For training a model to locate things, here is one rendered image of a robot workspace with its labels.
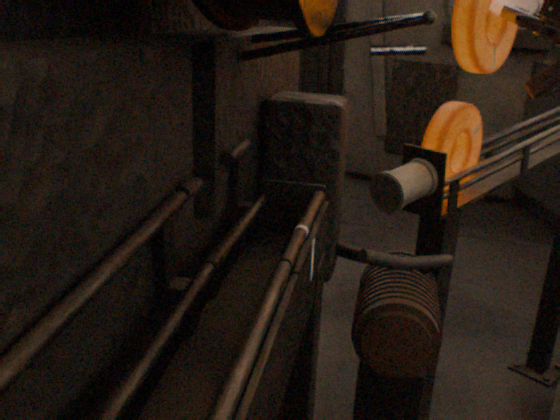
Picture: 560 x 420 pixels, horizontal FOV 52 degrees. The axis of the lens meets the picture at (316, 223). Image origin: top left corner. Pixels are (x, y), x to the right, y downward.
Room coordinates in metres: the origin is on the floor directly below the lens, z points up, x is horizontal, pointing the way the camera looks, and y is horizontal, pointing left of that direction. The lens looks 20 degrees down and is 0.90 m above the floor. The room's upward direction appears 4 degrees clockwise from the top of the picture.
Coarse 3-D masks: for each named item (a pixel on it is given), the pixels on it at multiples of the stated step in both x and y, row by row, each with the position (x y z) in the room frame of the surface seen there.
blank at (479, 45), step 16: (464, 0) 0.84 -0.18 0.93; (480, 0) 0.84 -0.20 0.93; (464, 16) 0.83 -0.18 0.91; (480, 16) 0.84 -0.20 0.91; (496, 16) 0.92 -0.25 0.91; (464, 32) 0.83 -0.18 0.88; (480, 32) 0.85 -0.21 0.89; (496, 32) 0.91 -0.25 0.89; (512, 32) 0.93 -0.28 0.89; (464, 48) 0.84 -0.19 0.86; (480, 48) 0.85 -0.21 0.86; (496, 48) 0.89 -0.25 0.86; (464, 64) 0.86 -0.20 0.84; (480, 64) 0.86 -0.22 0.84; (496, 64) 0.90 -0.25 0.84
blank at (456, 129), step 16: (448, 112) 0.87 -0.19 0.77; (464, 112) 0.89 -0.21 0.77; (432, 128) 0.86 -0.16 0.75; (448, 128) 0.85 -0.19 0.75; (464, 128) 0.90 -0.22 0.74; (480, 128) 0.94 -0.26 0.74; (432, 144) 0.85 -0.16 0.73; (448, 144) 0.86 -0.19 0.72; (464, 144) 0.93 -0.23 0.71; (480, 144) 0.95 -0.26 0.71; (448, 160) 0.86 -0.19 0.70; (464, 160) 0.92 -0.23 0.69; (448, 176) 0.87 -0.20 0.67
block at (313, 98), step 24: (288, 96) 0.71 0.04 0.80; (312, 96) 0.73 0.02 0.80; (336, 96) 0.74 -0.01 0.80; (264, 120) 0.70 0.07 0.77; (288, 120) 0.69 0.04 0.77; (312, 120) 0.69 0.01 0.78; (336, 120) 0.69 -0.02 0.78; (264, 144) 0.70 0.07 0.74; (288, 144) 0.69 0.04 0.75; (312, 144) 0.69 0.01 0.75; (336, 144) 0.69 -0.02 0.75; (264, 168) 0.70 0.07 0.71; (288, 168) 0.69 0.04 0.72; (312, 168) 0.69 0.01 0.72; (336, 168) 0.69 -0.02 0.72; (336, 192) 0.69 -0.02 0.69; (336, 216) 0.69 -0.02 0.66; (336, 240) 0.71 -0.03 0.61
